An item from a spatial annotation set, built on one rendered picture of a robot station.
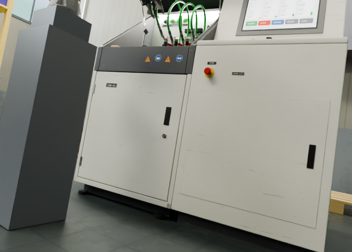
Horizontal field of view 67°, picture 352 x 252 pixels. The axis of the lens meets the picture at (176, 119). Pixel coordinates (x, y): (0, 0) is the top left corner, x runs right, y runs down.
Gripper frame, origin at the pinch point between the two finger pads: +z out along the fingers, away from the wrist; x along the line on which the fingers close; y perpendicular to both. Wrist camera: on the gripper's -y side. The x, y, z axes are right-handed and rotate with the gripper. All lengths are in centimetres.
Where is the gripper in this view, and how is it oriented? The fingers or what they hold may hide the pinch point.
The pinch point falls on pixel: (158, 14)
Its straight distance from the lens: 182.7
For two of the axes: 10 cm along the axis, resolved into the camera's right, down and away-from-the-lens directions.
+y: -4.3, 5.6, -7.1
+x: 7.9, -1.4, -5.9
